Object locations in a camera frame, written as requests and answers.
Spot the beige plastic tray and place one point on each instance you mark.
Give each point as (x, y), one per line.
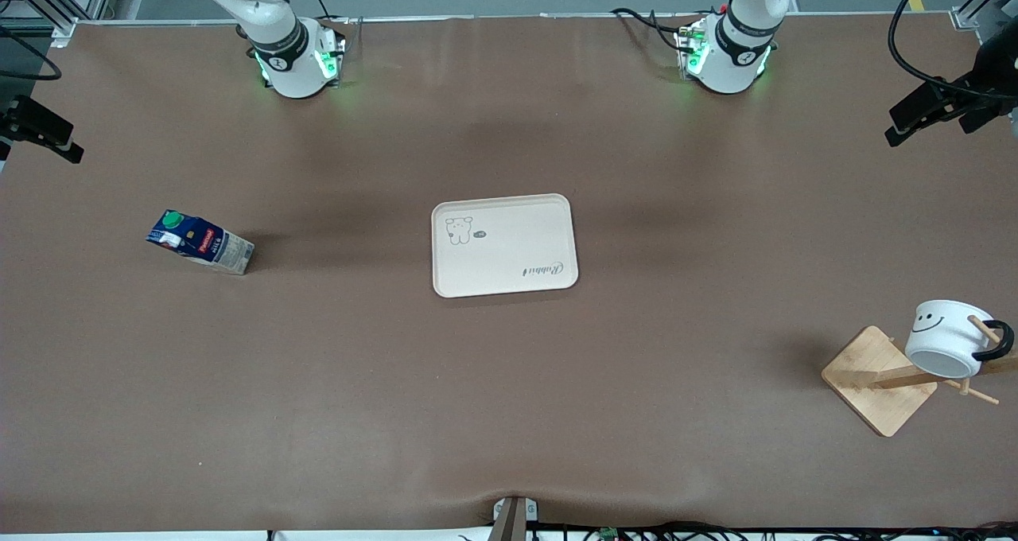
(509, 258)

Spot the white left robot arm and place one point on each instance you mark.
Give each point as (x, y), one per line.
(728, 64)

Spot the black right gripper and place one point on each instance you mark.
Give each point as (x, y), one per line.
(17, 116)

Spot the small green circuit board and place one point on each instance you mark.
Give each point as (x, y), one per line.
(609, 535)

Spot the blue milk carton green cap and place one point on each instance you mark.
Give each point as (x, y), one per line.
(208, 243)

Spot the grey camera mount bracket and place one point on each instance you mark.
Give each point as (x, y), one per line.
(509, 525)

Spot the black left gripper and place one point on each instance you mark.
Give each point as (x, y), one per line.
(984, 87)

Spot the brown table cover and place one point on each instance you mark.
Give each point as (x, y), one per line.
(509, 406)

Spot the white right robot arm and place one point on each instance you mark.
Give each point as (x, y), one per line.
(286, 64)

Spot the wooden cup rack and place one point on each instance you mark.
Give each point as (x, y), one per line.
(875, 386)

